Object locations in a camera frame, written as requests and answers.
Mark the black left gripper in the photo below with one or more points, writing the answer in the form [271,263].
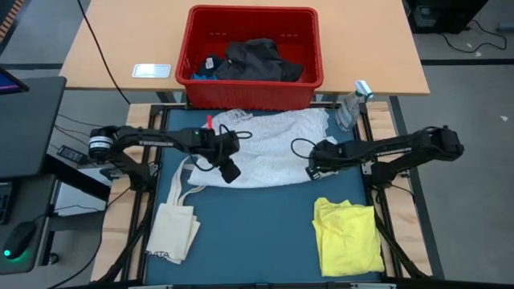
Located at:
[219,144]

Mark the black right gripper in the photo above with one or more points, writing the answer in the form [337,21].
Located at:
[327,156]

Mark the white lace garment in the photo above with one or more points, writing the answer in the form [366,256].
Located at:
[277,152]

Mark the yellow shirt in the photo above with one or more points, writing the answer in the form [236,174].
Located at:
[345,241]

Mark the dark grey garment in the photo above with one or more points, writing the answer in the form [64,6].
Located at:
[257,60]

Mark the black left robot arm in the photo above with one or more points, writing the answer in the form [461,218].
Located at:
[152,140]

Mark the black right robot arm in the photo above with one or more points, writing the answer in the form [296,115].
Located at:
[401,148]

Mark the red plastic laundry basket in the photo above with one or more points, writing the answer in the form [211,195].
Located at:
[249,98]

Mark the red tape tag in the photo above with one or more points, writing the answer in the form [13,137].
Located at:
[209,122]

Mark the blue table mat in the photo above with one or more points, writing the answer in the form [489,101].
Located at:
[249,233]

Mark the clear plastic spray bottle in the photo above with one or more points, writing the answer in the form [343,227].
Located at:
[349,112]

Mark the cream canvas tote bag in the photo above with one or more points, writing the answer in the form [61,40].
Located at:
[172,233]

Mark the navy garment with white tag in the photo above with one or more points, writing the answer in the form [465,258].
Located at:
[199,69]

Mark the white card on desk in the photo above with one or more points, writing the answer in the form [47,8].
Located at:
[152,71]

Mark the light wooden desk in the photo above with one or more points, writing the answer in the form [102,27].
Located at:
[361,40]

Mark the white flat panel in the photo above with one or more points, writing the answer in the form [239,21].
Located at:
[80,196]

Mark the black power adapter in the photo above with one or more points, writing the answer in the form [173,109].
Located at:
[72,154]

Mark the black side desk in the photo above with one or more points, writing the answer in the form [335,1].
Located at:
[28,200]

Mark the black computer tower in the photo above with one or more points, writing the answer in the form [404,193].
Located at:
[445,16]

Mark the black computer monitor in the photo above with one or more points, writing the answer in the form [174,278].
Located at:
[28,128]

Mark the black computer mouse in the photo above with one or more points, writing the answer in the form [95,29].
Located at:
[18,241]

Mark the black keyboard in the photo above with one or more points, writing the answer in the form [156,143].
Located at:
[5,202]

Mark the grey power strip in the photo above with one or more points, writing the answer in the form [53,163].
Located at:
[506,27]

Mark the black aluminium table frame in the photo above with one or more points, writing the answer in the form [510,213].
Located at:
[301,287]

